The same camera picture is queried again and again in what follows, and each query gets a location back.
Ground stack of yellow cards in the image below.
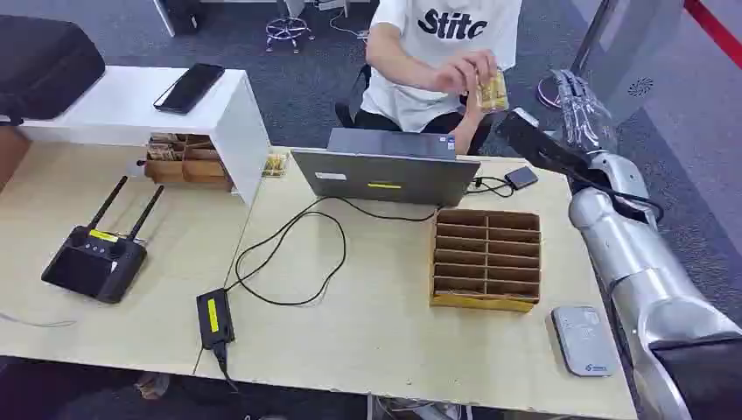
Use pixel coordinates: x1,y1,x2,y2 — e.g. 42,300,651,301
476,68,511,115

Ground wooden divided card box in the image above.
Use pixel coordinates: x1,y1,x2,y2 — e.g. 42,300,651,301
429,207,543,315

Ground person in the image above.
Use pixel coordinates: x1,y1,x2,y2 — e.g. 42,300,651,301
334,0,524,157

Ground black office chair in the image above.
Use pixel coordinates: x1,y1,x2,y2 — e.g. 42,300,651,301
334,63,374,130

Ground chrome chair base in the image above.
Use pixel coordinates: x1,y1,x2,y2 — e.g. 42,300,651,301
264,0,318,55

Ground long black adapter cable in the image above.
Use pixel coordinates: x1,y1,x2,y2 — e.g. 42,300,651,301
223,195,439,308

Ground thin grey wire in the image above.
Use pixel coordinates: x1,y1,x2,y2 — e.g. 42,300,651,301
0,311,78,329

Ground black mains cord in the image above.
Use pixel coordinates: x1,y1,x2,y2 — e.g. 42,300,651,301
190,341,241,395

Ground black cabinet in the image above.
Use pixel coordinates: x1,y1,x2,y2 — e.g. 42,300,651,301
152,0,205,39

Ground person's left hand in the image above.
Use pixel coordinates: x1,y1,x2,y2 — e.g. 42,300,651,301
463,80,495,126

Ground grey laptop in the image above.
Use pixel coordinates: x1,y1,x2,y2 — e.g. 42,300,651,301
290,127,482,208

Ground white desk shelf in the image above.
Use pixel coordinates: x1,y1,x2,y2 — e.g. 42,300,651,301
16,65,273,208

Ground black smartphone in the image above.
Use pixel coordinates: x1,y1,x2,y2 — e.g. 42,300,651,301
152,62,227,116

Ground small pile of cards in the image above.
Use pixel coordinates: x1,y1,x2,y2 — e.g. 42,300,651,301
261,150,291,179

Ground black bag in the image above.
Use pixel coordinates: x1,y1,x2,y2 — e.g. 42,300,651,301
0,15,108,126

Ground grey stand panel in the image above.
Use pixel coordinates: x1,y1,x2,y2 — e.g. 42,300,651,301
535,0,686,126

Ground small black device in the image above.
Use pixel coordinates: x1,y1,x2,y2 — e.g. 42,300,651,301
503,165,540,192

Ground person's right hand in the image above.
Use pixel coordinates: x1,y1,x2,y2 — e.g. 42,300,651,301
433,49,500,97

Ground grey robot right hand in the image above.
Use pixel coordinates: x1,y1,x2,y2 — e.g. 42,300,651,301
496,68,620,186

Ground pale grey flat device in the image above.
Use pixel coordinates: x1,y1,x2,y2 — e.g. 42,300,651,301
549,304,620,379

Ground black remote controller with antennas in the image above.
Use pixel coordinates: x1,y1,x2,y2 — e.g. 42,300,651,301
39,175,166,305

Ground white floor cable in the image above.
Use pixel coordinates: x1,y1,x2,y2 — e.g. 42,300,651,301
328,6,370,41

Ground black power adapter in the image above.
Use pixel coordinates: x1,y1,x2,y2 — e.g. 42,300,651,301
195,287,237,351

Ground cards in storage box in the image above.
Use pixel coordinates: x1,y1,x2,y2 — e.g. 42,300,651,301
146,134,186,163

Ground wooden storage box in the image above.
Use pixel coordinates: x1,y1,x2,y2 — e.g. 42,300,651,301
143,132,235,193

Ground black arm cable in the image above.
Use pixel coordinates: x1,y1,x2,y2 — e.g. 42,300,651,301
570,171,666,226

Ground thin black device cable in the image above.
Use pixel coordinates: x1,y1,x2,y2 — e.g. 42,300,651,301
465,175,517,200

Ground brown cardboard box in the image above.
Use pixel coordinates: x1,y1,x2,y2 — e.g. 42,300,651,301
0,126,33,193

